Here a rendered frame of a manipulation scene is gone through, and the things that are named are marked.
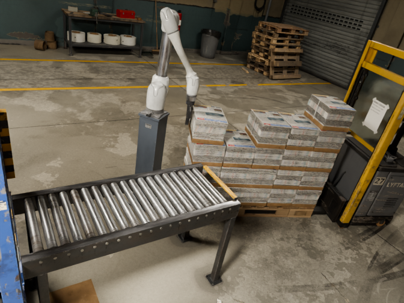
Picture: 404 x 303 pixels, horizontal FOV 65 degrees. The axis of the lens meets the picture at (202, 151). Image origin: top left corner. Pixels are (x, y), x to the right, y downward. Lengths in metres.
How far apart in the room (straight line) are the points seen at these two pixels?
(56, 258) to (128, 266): 1.04
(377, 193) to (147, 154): 2.40
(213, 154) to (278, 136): 0.63
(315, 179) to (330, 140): 0.45
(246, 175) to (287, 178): 0.45
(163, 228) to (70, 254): 0.53
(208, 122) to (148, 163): 0.70
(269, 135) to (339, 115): 0.68
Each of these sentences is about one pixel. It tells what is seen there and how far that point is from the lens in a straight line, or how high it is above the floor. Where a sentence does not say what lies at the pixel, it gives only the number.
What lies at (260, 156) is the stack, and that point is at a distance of 3.05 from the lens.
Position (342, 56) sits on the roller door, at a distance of 10.28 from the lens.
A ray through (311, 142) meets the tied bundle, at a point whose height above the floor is 0.94.
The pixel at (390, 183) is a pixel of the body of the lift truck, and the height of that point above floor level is 0.60.
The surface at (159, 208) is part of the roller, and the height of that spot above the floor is 0.80.
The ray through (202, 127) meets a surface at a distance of 2.74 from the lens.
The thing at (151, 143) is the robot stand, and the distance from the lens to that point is 2.88.
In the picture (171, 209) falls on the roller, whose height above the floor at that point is 0.80.
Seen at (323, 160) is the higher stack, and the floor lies 0.74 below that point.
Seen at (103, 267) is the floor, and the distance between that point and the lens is 2.78.
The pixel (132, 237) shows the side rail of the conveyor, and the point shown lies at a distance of 1.92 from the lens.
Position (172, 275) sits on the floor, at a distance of 2.75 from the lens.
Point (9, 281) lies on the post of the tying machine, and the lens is 1.58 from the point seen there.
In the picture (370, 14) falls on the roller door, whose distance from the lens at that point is 10.01.
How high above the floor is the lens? 2.12
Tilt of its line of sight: 29 degrees down
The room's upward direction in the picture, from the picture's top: 11 degrees clockwise
